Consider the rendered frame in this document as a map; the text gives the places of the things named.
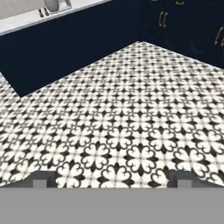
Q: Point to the navy blue cupboard run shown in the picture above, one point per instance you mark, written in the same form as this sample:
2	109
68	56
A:
186	26

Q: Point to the navy blue kitchen island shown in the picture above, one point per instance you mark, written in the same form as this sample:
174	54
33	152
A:
67	43

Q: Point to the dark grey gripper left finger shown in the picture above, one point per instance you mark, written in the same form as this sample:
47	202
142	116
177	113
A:
51	178

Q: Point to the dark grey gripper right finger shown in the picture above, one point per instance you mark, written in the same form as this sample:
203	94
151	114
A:
173	178

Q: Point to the small brown oblong item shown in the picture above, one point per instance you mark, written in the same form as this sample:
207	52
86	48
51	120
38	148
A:
46	11
40	12

